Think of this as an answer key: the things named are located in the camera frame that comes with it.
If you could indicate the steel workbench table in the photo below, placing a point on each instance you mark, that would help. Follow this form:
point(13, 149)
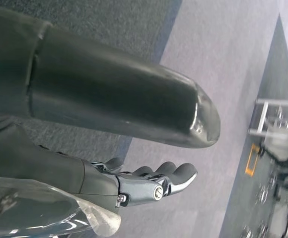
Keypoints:
point(261, 116)

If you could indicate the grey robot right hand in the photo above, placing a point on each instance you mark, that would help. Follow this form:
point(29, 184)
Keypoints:
point(109, 95)

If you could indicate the yellow floor tape square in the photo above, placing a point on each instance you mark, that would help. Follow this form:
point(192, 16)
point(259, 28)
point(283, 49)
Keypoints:
point(249, 172)

